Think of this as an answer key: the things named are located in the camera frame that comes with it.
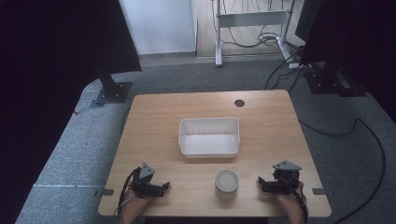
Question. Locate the black monitor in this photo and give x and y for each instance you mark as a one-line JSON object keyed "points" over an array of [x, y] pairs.
{"points": [[306, 18]]}

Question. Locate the white plastic bin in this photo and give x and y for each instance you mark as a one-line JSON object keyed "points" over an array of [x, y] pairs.
{"points": [[209, 143]]}

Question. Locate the black curtain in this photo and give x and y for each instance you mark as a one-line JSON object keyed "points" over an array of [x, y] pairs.
{"points": [[46, 77], [364, 46]]}

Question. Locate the person's right hand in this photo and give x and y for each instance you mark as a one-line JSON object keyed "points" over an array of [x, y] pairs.
{"points": [[289, 201]]}

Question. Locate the person's left hand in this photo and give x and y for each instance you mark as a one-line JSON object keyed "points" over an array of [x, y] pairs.
{"points": [[135, 201]]}

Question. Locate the white power strip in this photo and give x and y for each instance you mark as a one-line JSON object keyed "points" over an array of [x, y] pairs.
{"points": [[293, 65]]}

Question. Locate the round black table grommet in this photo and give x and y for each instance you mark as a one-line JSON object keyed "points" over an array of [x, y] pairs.
{"points": [[239, 103]]}

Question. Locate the white desk frame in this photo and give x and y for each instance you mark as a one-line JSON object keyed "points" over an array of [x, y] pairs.
{"points": [[252, 20]]}

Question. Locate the black metal stand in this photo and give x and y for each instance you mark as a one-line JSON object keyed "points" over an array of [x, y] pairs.
{"points": [[330, 79], [110, 87]]}

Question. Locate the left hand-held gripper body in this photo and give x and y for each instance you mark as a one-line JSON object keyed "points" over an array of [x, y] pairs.
{"points": [[144, 183]]}

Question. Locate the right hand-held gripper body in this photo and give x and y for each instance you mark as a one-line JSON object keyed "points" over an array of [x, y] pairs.
{"points": [[287, 177]]}

